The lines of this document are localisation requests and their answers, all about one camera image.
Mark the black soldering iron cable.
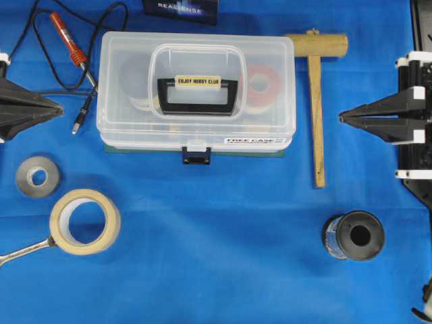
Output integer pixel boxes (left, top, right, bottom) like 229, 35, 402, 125
7, 0, 130, 135

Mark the black RealSense box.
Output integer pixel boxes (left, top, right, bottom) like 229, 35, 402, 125
142, 0, 219, 25

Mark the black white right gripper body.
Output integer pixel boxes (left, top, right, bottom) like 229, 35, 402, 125
396, 51, 431, 180

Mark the green mat under box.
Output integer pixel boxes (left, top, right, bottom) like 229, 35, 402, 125
103, 144, 285, 158

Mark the red tape roll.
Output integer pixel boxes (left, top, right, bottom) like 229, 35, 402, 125
240, 64, 281, 108

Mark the black tool box handle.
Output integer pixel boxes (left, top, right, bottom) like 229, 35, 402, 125
157, 78, 238, 116

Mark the beige masking tape roll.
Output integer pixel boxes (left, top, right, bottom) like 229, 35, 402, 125
49, 189, 122, 256

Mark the wooden mallet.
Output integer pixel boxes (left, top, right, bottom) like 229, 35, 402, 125
286, 29, 348, 188

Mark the silver wrench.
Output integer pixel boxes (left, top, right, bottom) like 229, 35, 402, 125
0, 236, 57, 266

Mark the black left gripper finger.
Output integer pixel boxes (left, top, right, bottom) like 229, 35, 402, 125
1, 78, 63, 113
1, 111, 63, 141

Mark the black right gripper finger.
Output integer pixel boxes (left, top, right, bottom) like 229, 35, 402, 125
340, 116, 426, 145
340, 86, 426, 118

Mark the grey tape roll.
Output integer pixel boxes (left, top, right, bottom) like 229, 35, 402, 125
16, 156, 61, 198

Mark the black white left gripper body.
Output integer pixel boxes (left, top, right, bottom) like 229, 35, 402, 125
0, 52, 13, 144

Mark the black wire spool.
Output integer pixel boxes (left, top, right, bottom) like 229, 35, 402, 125
321, 210, 385, 261

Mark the orange soldering iron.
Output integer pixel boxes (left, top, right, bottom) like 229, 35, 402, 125
49, 11, 88, 70

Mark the clear plastic tool box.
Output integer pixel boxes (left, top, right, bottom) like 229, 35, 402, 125
97, 32, 296, 153

